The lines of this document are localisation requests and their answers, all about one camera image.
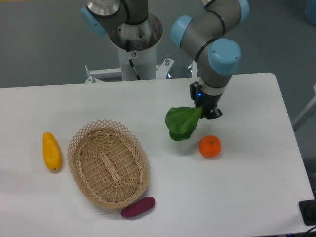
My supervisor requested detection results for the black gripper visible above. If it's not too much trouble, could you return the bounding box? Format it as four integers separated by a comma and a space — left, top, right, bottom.
189, 81, 223, 120

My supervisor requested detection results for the green bok choy vegetable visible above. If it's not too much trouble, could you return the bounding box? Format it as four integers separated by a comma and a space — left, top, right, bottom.
165, 107, 202, 141

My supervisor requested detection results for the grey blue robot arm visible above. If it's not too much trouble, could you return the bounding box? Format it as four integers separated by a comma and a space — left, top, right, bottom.
81, 0, 249, 119

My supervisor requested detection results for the orange mandarin fruit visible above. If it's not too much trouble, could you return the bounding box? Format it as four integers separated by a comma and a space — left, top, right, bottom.
198, 135, 222, 159

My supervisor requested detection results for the white metal leg at right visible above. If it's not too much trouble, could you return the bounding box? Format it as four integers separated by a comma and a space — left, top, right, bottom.
292, 84, 316, 132

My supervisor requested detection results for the woven wicker basket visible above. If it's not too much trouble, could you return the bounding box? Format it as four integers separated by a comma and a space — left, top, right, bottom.
67, 120, 151, 209

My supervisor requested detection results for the purple sweet potato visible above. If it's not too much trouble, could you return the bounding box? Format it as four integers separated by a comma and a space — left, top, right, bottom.
120, 197, 156, 218

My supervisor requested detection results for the black device at table corner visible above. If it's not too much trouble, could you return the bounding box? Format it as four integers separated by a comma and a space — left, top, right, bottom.
298, 199, 316, 226

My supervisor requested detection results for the yellow mango fruit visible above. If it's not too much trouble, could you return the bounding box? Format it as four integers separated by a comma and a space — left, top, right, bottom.
42, 132, 62, 171

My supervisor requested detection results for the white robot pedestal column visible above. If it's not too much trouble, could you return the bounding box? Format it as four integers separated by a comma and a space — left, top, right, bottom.
117, 46, 157, 81

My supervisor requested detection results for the black cable on pedestal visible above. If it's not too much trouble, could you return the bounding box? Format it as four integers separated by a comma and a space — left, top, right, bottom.
125, 39, 143, 81

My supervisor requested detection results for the white metal base frame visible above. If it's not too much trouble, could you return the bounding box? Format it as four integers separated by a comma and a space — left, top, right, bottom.
84, 58, 199, 83

